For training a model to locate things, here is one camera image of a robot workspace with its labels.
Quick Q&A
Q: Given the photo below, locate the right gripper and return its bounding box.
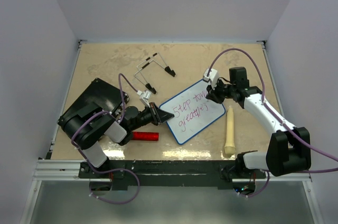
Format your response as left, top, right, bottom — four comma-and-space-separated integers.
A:
206, 78, 236, 105

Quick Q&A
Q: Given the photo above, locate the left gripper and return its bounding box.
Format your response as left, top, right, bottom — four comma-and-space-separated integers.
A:
130, 102, 174, 131

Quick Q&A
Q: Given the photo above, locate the blue framed whiteboard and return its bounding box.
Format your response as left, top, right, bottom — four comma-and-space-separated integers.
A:
159, 80, 226, 145

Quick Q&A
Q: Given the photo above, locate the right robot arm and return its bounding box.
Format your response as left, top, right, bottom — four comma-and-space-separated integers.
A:
203, 67, 311, 178

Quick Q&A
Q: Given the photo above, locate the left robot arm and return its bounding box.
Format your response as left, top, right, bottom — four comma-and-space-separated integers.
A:
58, 102, 175, 178

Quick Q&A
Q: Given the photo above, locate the red glitter microphone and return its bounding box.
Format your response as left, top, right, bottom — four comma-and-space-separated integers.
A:
132, 132, 159, 142

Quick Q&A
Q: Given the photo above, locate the black carrying case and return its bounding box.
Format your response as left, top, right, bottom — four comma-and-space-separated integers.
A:
58, 78, 122, 126

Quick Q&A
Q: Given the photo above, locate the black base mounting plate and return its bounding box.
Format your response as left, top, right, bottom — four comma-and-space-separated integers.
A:
79, 160, 266, 190

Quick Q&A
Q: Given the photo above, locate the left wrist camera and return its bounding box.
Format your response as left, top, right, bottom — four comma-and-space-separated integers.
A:
137, 90, 152, 107

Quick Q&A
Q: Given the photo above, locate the wire whiteboard stand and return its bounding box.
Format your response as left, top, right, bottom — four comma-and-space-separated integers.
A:
134, 52, 176, 94

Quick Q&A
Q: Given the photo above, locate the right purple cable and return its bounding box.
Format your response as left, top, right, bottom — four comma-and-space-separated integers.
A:
208, 48, 338, 198

